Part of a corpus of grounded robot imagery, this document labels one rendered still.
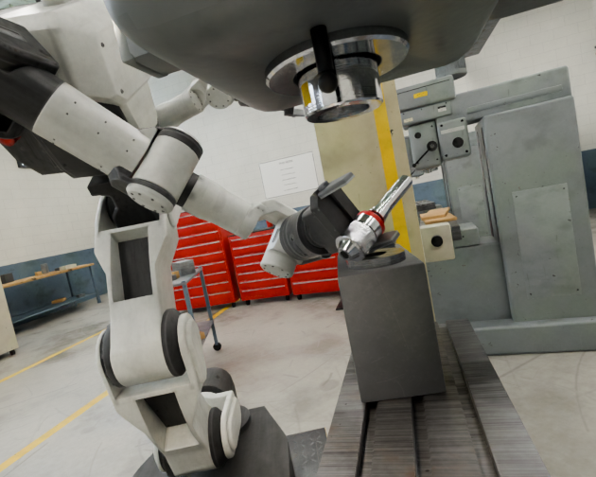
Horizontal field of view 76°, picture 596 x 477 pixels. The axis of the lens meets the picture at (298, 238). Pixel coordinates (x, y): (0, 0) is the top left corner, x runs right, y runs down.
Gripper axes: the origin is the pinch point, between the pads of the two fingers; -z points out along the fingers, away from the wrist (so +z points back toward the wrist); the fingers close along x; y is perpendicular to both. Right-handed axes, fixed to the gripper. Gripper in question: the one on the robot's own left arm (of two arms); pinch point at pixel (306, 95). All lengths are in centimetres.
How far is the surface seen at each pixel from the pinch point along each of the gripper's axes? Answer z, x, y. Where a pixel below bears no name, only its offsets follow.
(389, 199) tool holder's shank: -7, 11, -57
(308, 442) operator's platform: -11, -100, -58
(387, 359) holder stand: -5, -2, -77
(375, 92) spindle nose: 8, 38, -81
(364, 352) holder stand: -2, -1, -76
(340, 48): 11, 40, -81
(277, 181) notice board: -63, -533, 671
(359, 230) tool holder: -1, 11, -64
